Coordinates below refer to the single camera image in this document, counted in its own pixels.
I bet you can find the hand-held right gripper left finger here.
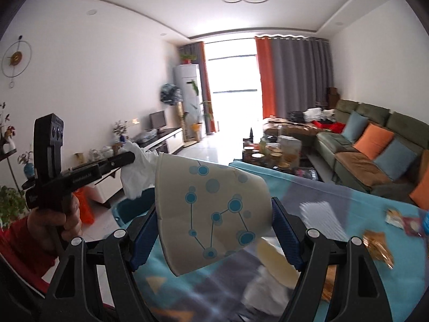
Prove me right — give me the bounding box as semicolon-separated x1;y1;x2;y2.
40;204;160;322

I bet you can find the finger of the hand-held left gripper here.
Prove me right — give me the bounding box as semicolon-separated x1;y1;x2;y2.
95;152;136;181

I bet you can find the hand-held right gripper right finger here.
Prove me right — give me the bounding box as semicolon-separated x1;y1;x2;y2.
270;196;393;322

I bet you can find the white tissue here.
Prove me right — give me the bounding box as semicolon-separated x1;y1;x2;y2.
120;141;160;199

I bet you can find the teal plastic bin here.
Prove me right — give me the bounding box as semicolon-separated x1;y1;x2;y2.
112;188;156;224

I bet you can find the gold foil wrapper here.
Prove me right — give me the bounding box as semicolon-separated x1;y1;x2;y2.
363;231;395;269

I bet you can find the person's left forearm red sleeve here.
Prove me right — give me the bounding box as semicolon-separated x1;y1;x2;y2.
0;216;61;297

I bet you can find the person's left hand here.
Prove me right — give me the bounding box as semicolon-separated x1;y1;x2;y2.
27;193;83;256

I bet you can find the plant in blue vase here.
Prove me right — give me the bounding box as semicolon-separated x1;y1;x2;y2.
113;120;130;144

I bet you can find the flower decoration on black shelf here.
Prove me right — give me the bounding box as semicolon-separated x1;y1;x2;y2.
0;102;19;162

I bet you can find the white black TV cabinet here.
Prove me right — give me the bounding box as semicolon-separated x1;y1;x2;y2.
94;127;185;205

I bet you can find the small black monitor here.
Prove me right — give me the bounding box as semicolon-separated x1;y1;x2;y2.
149;110;167;131

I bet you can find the green leafy houseplant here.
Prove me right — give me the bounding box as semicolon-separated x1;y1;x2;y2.
0;184;29;229

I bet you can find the orange plastic bag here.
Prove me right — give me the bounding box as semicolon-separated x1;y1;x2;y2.
74;188;96;225

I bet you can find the teal printed blanket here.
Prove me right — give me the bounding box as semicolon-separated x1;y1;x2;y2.
132;159;429;322

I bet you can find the coffee table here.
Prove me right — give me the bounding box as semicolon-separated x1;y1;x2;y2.
230;134;304;175

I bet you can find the group of glass jars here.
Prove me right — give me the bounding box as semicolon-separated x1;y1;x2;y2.
243;142;300;169

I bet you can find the potted plant yellow pot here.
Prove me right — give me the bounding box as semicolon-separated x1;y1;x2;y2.
189;80;215;141

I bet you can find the covered standing fan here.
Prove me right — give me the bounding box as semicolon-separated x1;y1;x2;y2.
160;83;185;141

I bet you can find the brown sofa seat mat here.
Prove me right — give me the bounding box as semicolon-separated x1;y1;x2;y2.
335;151;393;188

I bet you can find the white standing air conditioner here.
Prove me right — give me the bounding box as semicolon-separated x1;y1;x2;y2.
173;64;203;141

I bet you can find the brown patterned sofa throw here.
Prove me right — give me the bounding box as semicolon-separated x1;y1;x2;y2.
263;116;319;148

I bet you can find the white yellow snack wrapper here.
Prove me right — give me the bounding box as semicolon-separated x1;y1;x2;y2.
385;209;404;229

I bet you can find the red cloth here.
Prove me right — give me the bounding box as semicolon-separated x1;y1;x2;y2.
313;121;346;133

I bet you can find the small blue cushion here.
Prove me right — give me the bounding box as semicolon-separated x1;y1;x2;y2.
342;111;368;143

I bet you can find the orange cushion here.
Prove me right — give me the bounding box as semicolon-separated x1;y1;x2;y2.
353;123;395;160
409;174;429;207

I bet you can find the dark red snack wrapper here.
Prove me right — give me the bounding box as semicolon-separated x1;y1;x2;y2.
400;216;423;235

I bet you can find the narrow grey orange curtain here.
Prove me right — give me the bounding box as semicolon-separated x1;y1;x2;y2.
179;41;220;134

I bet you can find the large blue cushion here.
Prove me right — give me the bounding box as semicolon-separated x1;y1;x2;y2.
373;138;418;181

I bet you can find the glass balcony door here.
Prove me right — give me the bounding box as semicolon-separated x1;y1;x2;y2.
204;37;264;133

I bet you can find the green sofa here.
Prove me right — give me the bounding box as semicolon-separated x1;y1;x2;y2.
315;99;429;205

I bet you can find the wide orange grey curtain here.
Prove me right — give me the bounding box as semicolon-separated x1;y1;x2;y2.
255;34;333;121

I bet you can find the round wire wall clock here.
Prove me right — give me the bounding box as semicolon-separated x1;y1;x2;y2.
1;35;32;89

